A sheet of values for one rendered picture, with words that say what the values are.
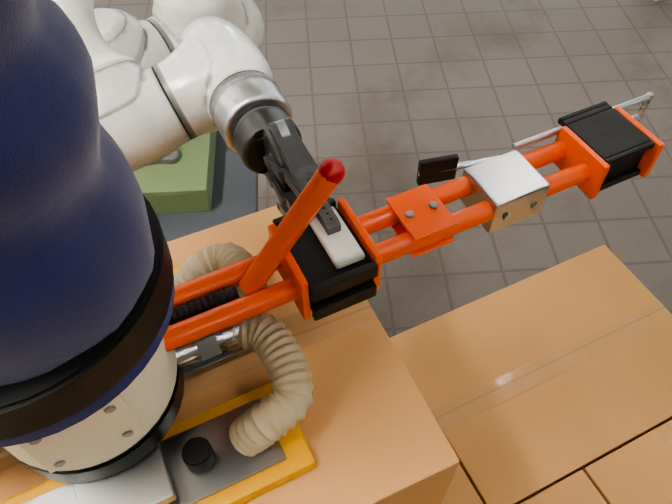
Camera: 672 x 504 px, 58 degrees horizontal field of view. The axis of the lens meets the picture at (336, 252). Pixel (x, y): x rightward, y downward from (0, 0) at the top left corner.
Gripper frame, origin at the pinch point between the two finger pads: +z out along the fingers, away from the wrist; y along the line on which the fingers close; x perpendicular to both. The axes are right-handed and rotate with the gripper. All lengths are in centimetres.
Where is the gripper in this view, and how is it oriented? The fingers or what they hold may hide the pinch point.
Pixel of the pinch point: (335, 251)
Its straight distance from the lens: 60.9
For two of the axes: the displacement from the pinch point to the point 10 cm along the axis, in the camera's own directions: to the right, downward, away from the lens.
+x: -9.0, 3.4, -2.7
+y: 0.0, 6.2, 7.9
